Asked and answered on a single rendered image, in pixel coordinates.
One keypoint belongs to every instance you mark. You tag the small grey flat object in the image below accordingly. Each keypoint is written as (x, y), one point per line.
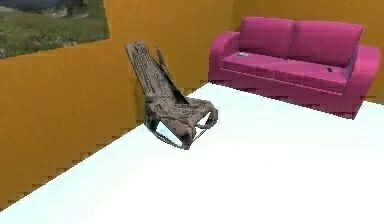
(242, 54)

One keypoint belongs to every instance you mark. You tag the pink sofa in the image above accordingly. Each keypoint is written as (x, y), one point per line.
(300, 70)

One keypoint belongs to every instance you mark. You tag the small black object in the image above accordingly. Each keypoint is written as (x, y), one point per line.
(329, 69)

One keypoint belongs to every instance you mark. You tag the window with green view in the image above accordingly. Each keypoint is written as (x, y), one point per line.
(46, 26)

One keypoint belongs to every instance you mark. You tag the brown rocking chair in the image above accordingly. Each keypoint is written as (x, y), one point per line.
(166, 100)

